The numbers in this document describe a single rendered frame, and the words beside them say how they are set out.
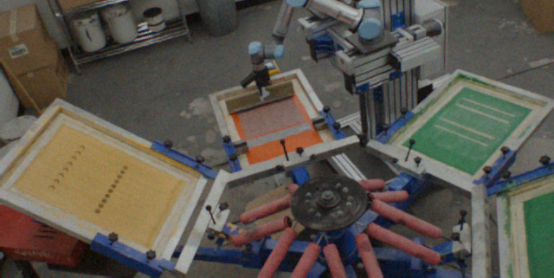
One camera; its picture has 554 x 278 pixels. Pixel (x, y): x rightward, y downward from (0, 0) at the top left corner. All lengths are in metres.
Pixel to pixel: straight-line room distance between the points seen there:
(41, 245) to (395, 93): 2.24
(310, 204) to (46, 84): 4.10
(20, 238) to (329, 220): 1.45
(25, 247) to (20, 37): 3.15
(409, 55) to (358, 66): 0.28
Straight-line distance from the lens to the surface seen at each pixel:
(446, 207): 4.01
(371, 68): 3.30
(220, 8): 6.13
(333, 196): 2.24
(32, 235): 2.90
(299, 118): 3.25
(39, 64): 5.84
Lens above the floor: 2.91
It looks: 37 degrees down
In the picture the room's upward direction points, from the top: 11 degrees counter-clockwise
